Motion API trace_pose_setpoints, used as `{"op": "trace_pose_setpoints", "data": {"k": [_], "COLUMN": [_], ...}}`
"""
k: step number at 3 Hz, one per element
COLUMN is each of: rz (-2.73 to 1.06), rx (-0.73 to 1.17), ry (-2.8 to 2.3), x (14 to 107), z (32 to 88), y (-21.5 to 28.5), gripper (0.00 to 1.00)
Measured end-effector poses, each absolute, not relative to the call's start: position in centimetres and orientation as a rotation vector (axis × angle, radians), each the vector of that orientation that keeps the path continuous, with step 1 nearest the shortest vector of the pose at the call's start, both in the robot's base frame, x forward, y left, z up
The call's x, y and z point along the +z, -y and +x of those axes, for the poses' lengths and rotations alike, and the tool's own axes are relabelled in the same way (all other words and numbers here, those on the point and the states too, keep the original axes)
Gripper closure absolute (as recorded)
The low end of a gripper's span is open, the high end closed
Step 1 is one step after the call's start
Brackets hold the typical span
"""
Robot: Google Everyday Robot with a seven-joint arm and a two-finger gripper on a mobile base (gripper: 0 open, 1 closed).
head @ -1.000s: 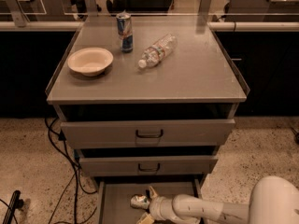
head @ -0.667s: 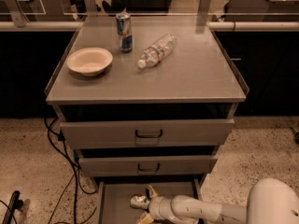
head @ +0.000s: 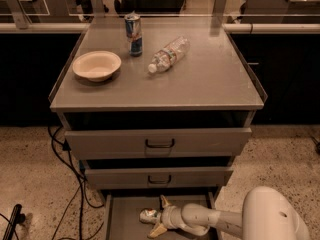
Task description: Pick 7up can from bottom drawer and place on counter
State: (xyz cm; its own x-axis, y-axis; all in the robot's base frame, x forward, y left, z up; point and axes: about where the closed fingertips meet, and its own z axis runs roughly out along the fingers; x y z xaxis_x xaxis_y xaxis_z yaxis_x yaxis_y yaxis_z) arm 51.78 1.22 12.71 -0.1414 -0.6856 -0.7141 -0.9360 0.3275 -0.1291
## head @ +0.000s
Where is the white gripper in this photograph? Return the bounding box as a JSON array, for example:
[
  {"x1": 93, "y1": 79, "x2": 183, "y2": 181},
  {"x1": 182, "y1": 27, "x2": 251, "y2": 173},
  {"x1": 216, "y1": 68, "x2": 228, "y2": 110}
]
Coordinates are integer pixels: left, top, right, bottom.
[{"x1": 148, "y1": 195, "x2": 184, "y2": 239}]

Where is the crushed 7up can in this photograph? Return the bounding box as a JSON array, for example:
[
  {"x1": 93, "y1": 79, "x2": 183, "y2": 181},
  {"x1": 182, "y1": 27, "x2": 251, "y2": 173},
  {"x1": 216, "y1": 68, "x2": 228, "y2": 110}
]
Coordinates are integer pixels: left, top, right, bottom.
[{"x1": 139, "y1": 208, "x2": 161, "y2": 224}]

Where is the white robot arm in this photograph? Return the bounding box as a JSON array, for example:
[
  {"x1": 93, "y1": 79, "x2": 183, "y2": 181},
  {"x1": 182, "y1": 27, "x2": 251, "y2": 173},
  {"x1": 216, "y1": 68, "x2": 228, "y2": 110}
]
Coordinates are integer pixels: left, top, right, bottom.
[{"x1": 139, "y1": 186, "x2": 311, "y2": 240}]

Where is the bottom grey drawer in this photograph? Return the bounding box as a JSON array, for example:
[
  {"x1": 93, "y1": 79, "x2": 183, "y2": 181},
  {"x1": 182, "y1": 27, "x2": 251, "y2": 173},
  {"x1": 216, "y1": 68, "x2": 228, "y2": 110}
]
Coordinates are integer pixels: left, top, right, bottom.
[{"x1": 102, "y1": 195, "x2": 222, "y2": 240}]

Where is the grey drawer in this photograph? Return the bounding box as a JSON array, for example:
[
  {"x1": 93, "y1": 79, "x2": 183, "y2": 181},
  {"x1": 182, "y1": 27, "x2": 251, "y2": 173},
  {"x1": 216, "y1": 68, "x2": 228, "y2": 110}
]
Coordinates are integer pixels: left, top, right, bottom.
[
  {"x1": 102, "y1": 195, "x2": 222, "y2": 240},
  {"x1": 65, "y1": 128, "x2": 251, "y2": 160},
  {"x1": 85, "y1": 167, "x2": 233, "y2": 190}
]

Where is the middle grey drawer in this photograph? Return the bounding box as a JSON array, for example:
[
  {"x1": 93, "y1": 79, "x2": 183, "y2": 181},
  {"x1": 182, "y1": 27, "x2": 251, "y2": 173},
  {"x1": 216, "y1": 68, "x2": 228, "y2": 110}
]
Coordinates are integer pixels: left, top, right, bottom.
[{"x1": 85, "y1": 167, "x2": 233, "y2": 190}]

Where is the top grey drawer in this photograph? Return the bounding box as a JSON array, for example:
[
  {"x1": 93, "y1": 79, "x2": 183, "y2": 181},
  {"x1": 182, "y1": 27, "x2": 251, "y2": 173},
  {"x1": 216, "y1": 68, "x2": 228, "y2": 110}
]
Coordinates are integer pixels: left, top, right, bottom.
[{"x1": 65, "y1": 128, "x2": 251, "y2": 160}]

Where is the grey drawer cabinet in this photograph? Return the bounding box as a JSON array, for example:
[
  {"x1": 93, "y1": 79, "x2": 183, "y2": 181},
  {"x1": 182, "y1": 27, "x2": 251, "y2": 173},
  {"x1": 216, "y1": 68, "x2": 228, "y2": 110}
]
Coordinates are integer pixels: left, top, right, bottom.
[{"x1": 50, "y1": 17, "x2": 267, "y2": 193}]

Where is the red bull can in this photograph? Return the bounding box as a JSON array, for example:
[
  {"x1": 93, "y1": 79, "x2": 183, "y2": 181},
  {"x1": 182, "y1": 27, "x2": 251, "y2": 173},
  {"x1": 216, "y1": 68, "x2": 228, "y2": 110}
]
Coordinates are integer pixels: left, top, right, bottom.
[{"x1": 124, "y1": 13, "x2": 142, "y2": 56}]

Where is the black object on floor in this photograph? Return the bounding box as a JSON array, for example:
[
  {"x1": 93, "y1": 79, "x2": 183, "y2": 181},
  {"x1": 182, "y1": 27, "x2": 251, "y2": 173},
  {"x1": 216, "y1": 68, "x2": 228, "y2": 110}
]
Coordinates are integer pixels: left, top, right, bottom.
[{"x1": 2, "y1": 204, "x2": 26, "y2": 240}]

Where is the clear plastic water bottle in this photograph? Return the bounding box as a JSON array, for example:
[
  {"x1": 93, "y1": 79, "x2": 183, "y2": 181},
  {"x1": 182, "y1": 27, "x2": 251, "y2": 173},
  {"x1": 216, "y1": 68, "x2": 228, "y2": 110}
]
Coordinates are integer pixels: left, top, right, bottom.
[{"x1": 148, "y1": 36, "x2": 190, "y2": 74}]

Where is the white paper bowl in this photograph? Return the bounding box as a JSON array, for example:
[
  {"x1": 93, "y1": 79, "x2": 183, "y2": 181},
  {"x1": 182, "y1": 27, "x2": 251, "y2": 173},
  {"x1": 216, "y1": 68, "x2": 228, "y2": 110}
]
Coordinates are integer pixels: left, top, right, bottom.
[{"x1": 72, "y1": 51, "x2": 121, "y2": 82}]

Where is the dark desk right background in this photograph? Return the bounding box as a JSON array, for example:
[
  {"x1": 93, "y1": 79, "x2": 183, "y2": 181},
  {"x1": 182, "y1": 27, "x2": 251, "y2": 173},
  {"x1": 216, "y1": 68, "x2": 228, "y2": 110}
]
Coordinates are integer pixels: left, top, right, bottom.
[{"x1": 241, "y1": 0, "x2": 320, "y2": 24}]

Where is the desk left background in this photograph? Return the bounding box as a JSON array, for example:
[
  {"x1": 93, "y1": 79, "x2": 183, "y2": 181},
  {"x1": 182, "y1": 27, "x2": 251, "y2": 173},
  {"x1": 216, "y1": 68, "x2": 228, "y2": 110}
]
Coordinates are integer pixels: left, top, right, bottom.
[{"x1": 0, "y1": 0, "x2": 81, "y2": 23}]

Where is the black floor cable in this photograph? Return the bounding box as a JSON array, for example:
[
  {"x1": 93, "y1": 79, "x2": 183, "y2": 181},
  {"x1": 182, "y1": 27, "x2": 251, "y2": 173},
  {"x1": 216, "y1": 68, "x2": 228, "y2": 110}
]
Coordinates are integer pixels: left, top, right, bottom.
[{"x1": 47, "y1": 125, "x2": 105, "y2": 240}]

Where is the white horizontal rail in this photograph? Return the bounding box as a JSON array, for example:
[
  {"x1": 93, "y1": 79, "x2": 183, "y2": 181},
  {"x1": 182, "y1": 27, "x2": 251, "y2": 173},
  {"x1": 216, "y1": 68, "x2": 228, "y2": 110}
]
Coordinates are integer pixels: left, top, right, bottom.
[{"x1": 0, "y1": 23, "x2": 320, "y2": 34}]

